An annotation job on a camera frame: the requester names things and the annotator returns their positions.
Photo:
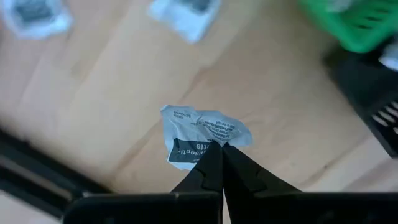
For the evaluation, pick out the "white antiseptic towelette packet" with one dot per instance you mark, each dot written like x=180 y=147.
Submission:
x=186 y=18
x=34 y=18
x=390 y=57
x=186 y=124

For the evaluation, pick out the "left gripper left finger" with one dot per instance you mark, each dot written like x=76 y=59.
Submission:
x=186 y=205

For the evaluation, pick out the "black aluminium table frame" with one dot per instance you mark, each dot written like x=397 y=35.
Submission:
x=31 y=168

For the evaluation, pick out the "green plastic basket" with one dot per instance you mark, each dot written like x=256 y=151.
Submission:
x=357 y=28

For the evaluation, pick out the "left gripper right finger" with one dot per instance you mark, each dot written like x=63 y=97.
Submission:
x=264 y=205

